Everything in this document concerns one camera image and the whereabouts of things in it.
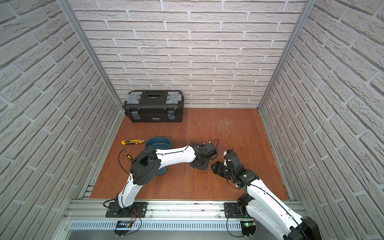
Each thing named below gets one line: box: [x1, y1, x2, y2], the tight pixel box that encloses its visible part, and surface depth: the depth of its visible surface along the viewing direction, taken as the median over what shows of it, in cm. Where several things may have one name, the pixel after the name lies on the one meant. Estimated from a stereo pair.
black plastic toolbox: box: [124, 90, 184, 123], surface depth 102 cm
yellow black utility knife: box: [121, 139, 146, 145], surface depth 100 cm
